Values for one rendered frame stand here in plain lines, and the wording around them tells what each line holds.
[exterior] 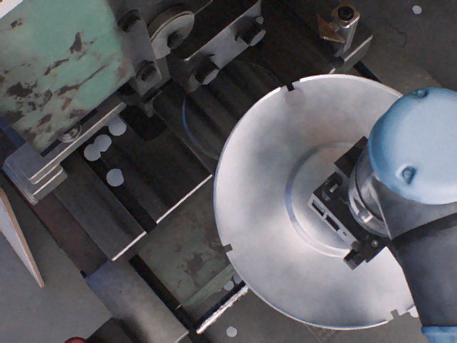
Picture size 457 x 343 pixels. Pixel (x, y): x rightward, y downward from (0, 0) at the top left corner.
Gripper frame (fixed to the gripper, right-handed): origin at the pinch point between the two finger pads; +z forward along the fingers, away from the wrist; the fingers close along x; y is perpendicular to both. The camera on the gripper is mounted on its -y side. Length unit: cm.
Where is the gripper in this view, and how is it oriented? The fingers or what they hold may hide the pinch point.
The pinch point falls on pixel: (369, 248)
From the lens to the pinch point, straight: 78.9
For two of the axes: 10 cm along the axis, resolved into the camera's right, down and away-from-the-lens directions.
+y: -6.6, -7.2, 2.1
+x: -7.5, 6.4, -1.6
